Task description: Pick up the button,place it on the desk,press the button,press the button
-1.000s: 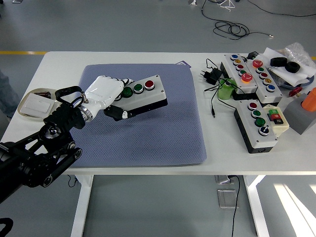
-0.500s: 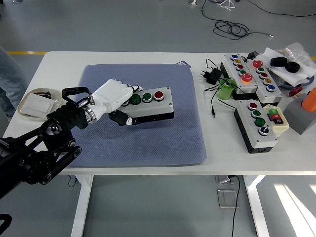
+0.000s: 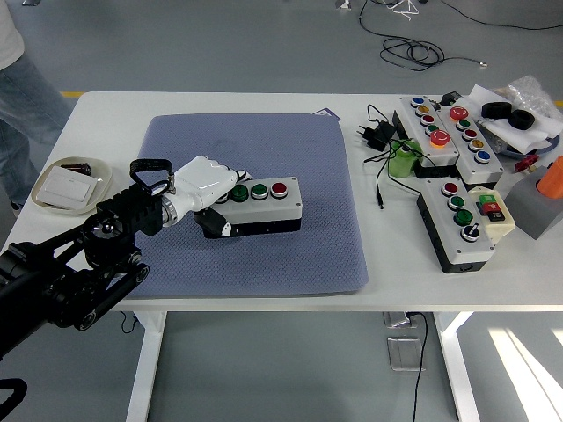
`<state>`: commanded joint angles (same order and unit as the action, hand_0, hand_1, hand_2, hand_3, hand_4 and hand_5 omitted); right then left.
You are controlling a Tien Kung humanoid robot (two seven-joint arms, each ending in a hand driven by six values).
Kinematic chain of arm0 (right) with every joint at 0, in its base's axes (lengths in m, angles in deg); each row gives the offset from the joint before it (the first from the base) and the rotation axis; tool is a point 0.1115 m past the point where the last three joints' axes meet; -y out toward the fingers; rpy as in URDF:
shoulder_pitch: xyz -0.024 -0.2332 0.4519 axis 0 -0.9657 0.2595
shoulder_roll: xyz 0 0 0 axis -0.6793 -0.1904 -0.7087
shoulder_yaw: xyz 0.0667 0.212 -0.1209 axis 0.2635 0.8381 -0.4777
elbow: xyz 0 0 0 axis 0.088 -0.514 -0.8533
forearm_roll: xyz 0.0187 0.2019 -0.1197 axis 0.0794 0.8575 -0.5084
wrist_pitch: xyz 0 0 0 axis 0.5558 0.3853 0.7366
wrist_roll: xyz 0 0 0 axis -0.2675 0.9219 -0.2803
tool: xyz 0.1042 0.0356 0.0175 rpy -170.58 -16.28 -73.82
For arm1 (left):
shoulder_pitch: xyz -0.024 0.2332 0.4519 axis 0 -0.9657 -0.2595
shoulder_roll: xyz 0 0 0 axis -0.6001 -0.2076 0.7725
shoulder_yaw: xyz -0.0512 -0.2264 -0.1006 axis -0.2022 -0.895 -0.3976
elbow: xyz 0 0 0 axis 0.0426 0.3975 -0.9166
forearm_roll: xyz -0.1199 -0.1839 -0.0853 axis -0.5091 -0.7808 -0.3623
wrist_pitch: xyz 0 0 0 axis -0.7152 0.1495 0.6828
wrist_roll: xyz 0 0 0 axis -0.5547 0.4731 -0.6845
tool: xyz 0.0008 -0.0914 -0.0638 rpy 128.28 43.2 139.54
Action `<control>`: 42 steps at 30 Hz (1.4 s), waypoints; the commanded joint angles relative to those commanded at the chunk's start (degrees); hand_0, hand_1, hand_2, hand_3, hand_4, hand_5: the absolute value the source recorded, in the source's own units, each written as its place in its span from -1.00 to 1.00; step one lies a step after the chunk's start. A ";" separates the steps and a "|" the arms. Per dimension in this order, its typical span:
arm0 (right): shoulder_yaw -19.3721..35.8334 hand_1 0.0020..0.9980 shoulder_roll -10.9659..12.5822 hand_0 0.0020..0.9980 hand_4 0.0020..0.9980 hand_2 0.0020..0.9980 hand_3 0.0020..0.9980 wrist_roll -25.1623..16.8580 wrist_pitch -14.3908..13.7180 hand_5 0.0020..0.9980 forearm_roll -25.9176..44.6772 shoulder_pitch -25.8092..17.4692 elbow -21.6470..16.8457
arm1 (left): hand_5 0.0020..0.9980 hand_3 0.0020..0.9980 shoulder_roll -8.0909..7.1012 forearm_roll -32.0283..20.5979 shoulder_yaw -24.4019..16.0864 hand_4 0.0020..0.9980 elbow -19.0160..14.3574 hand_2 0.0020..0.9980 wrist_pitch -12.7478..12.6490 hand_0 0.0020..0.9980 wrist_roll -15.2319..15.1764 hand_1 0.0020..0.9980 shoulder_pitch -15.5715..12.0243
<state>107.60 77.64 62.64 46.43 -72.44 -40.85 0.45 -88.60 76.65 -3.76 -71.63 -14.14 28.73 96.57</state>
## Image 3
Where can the grey-blue textured mat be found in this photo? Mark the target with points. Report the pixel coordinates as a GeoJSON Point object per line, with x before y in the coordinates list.
{"type": "Point", "coordinates": [286, 255]}

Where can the purple card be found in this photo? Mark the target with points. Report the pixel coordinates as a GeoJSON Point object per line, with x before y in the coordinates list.
{"type": "Point", "coordinates": [327, 113]}

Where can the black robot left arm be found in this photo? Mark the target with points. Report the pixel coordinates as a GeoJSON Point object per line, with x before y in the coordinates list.
{"type": "Point", "coordinates": [127, 215]}

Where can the person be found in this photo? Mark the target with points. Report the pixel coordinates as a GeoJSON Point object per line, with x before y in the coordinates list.
{"type": "Point", "coordinates": [17, 88]}

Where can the white wall switch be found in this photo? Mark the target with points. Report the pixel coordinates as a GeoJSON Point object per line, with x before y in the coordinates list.
{"type": "Point", "coordinates": [66, 188]}

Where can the black power adapter plug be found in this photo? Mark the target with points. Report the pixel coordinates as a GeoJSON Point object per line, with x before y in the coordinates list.
{"type": "Point", "coordinates": [378, 135]}

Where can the grey button box black base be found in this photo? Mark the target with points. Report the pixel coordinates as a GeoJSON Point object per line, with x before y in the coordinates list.
{"type": "Point", "coordinates": [281, 211]}

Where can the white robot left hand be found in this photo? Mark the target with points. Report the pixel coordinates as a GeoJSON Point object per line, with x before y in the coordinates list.
{"type": "Point", "coordinates": [202, 180]}

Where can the four-button box with selector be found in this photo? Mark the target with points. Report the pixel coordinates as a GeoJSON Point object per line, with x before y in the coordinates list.
{"type": "Point", "coordinates": [466, 252]}

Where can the five-button box with red mushroom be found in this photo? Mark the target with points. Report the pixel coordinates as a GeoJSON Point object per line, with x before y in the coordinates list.
{"type": "Point", "coordinates": [440, 138]}
{"type": "Point", "coordinates": [479, 169]}

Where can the orange cylinder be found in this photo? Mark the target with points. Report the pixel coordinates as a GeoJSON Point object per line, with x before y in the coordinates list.
{"type": "Point", "coordinates": [552, 182]}

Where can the small red knob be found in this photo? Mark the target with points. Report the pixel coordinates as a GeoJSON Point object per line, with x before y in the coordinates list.
{"type": "Point", "coordinates": [525, 164]}

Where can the small dark brown object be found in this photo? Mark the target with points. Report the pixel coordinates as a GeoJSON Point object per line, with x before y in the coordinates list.
{"type": "Point", "coordinates": [77, 168]}

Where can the metal floor socket box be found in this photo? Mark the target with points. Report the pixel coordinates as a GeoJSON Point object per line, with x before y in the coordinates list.
{"type": "Point", "coordinates": [402, 354]}

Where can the beige oval dish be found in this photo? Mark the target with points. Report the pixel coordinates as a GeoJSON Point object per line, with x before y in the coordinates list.
{"type": "Point", "coordinates": [103, 171]}

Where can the cream switch box green red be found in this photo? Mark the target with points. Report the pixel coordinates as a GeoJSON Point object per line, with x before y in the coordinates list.
{"type": "Point", "coordinates": [501, 226]}

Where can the white foam sheet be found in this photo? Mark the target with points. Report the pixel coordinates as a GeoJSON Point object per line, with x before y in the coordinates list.
{"type": "Point", "coordinates": [528, 138]}

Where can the white table leg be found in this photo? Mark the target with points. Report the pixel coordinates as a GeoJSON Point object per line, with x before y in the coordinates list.
{"type": "Point", "coordinates": [457, 373]}
{"type": "Point", "coordinates": [141, 387]}

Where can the green plastic cylinder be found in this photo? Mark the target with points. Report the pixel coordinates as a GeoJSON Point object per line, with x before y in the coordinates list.
{"type": "Point", "coordinates": [400, 165]}

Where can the grey metal foot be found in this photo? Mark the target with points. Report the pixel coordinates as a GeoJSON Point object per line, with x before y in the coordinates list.
{"type": "Point", "coordinates": [343, 4]}

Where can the small black box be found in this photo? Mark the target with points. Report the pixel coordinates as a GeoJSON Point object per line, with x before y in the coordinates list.
{"type": "Point", "coordinates": [451, 97]}

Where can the grey block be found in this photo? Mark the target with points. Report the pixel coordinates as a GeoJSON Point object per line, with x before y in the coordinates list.
{"type": "Point", "coordinates": [528, 206]}

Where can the clear bubble wrap bag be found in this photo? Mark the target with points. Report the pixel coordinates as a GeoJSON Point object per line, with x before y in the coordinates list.
{"type": "Point", "coordinates": [534, 94]}

